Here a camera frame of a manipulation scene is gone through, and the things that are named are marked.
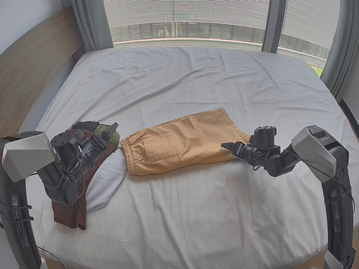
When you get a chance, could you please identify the bed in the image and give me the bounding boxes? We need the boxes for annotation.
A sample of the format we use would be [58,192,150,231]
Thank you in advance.
[0,6,359,269]

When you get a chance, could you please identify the grey-green curtain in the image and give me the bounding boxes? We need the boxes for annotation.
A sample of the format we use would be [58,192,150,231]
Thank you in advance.
[320,0,359,103]
[58,0,114,54]

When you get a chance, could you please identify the tan shorts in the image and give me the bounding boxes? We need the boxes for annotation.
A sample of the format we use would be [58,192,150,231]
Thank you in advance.
[121,108,251,176]

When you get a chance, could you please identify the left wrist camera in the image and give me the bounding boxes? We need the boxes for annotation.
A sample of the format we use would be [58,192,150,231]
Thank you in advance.
[72,129,86,143]

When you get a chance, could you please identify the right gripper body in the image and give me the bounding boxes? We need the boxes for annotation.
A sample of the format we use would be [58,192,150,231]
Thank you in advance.
[235,141,257,163]

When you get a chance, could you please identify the green garment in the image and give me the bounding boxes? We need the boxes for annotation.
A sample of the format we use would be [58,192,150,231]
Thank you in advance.
[95,124,121,146]

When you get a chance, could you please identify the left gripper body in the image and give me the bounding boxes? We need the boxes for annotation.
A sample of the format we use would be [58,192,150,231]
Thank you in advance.
[84,132,110,162]

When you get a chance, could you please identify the brown garment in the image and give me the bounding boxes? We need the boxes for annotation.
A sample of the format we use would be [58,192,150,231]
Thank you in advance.
[51,129,118,230]

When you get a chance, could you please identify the pale grey garment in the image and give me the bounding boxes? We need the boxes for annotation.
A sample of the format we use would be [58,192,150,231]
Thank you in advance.
[85,150,125,214]

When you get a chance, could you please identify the black cable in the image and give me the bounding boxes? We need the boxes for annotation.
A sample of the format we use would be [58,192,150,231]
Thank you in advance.
[36,247,65,269]

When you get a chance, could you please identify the window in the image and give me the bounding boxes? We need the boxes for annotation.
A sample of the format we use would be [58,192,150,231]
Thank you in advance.
[100,0,342,76]

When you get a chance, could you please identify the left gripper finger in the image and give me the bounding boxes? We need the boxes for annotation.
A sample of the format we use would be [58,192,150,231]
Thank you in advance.
[102,122,119,142]

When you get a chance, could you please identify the dark grey garment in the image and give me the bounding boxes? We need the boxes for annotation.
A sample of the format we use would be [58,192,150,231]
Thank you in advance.
[71,121,100,132]

